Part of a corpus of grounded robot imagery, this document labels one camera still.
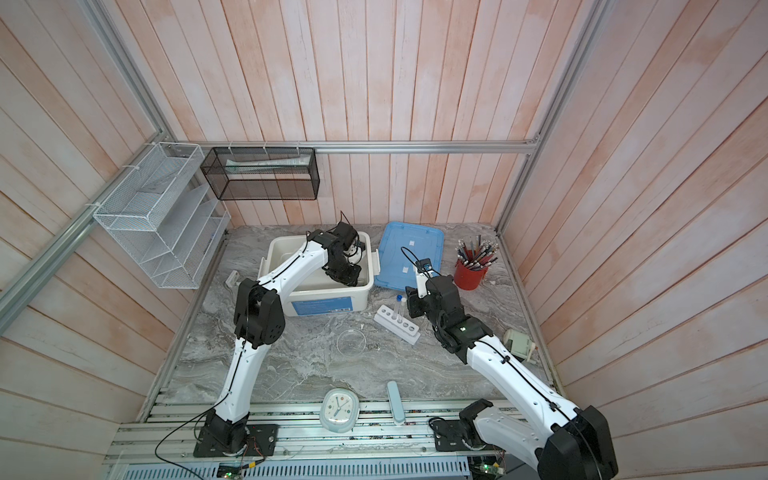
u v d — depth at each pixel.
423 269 0.67
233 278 1.04
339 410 0.76
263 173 1.04
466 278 0.94
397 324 0.90
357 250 0.86
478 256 0.93
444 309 0.58
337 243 0.75
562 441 0.39
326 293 0.83
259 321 0.63
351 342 0.90
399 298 0.82
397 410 0.75
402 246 1.16
